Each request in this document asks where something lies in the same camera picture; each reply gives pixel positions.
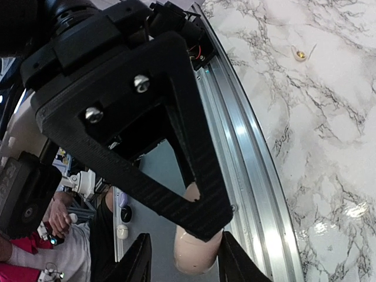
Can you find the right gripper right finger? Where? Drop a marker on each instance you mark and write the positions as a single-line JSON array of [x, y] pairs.
[[234, 263]]

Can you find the white earbud charging case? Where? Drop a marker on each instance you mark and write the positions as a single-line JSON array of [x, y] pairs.
[[193, 256]]

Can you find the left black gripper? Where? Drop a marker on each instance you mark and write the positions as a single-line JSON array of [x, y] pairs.
[[79, 35]]

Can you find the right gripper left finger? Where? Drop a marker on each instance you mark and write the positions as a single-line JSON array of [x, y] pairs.
[[135, 266]]

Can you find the aluminium front rail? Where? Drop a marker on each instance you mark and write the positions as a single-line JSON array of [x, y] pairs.
[[261, 222]]

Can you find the white earbud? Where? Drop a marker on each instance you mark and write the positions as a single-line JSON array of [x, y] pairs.
[[301, 56]]

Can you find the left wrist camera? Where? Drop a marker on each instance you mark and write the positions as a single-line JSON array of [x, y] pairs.
[[27, 187]]

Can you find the person in red clothing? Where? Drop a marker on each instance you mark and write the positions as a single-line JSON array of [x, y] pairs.
[[86, 254]]

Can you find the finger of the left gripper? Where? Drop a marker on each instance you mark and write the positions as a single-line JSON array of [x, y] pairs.
[[108, 116]]

